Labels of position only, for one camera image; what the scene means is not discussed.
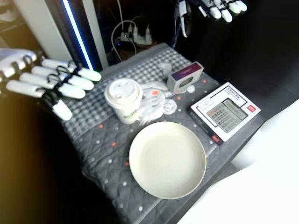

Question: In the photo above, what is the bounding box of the cream round plate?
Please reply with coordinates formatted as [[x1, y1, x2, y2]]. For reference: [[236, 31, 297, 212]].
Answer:
[[128, 121, 207, 200]]

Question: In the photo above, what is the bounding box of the calculator box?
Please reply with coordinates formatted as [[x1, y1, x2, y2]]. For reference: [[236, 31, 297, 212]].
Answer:
[[186, 81, 262, 146]]

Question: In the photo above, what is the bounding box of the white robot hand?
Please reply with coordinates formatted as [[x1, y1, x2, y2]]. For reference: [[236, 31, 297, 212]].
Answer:
[[0, 48, 102, 121], [174, 0, 248, 38]]

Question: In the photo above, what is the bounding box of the white column with blue light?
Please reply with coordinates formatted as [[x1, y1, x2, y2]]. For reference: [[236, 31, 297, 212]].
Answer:
[[14, 0, 109, 72]]

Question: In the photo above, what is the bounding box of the white cable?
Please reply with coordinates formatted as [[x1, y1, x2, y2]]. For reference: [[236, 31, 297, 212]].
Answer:
[[110, 20, 138, 63]]

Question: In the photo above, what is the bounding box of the white paper coffee cup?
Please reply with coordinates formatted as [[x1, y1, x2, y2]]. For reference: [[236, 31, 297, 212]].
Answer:
[[104, 78, 143, 125]]

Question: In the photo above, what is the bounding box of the grey quilt with bear print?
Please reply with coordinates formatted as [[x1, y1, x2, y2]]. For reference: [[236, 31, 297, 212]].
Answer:
[[62, 43, 266, 224]]

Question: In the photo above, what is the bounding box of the white power strip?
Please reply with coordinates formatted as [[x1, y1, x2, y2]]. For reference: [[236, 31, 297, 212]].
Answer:
[[120, 25, 153, 45]]

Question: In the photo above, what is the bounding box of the bright white panel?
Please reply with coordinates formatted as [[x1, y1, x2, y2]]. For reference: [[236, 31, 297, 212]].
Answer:
[[177, 98, 299, 224]]

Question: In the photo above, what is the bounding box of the small purple white box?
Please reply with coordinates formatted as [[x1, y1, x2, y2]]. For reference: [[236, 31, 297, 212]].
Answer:
[[166, 61, 204, 94]]

